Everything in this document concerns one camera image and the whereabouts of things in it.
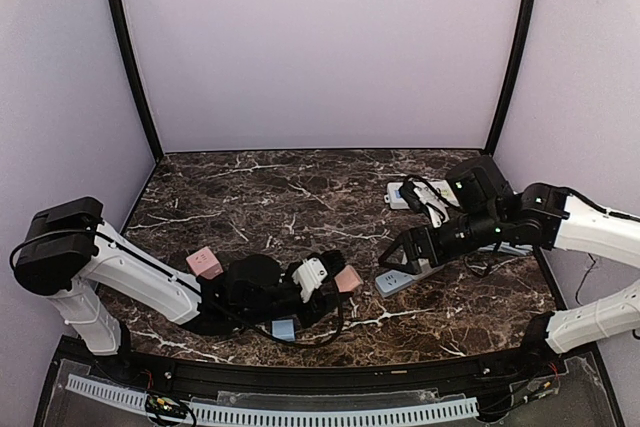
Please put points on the pink plug adapter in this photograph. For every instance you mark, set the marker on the pink plug adapter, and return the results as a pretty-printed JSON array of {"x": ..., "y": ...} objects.
[{"x": 348, "y": 279}]

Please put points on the black frame post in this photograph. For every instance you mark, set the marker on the black frame post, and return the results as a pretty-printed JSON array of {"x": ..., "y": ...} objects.
[
  {"x": 521, "y": 31},
  {"x": 134, "y": 79}
]

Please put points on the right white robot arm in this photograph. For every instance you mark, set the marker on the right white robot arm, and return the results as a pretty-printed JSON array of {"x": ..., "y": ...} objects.
[{"x": 544, "y": 216}]

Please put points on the black front frame rail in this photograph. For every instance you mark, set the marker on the black front frame rail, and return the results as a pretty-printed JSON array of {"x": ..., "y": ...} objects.
[{"x": 488, "y": 375}]

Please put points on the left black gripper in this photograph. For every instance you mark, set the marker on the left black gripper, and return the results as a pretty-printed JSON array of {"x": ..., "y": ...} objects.
[{"x": 326, "y": 297}]

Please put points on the small green circuit board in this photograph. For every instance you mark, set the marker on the small green circuit board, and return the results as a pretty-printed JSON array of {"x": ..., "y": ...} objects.
[{"x": 165, "y": 406}]

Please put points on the white slotted cable duct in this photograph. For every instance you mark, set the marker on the white slotted cable duct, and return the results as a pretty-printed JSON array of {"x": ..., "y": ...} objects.
[{"x": 256, "y": 410}]

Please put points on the white colourful power strip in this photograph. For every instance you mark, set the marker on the white colourful power strip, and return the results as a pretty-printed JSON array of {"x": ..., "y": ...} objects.
[{"x": 397, "y": 202}]

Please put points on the white cube socket adapter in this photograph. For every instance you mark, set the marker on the white cube socket adapter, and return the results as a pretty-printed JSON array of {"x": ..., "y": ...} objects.
[{"x": 421, "y": 268}]

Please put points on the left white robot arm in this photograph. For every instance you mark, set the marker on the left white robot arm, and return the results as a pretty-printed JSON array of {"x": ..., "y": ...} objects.
[{"x": 69, "y": 247}]

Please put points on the blue-grey power strip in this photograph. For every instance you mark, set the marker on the blue-grey power strip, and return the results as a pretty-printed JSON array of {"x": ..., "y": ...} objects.
[{"x": 393, "y": 281}]

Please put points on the pink cube socket adapter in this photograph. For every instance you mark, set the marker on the pink cube socket adapter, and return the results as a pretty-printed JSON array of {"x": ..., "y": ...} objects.
[{"x": 203, "y": 263}]

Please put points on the blue flat plug adapter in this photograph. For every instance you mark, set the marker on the blue flat plug adapter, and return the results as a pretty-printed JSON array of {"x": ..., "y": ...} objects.
[{"x": 284, "y": 329}]

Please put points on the right black frame post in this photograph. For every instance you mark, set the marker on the right black frame post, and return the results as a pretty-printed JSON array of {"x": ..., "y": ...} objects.
[{"x": 521, "y": 31}]

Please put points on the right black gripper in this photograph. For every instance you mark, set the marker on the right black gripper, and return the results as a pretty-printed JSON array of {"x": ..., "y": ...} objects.
[{"x": 417, "y": 246}]

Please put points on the left black frame post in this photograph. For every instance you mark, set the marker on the left black frame post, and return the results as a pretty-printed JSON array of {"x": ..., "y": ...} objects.
[{"x": 134, "y": 79}]

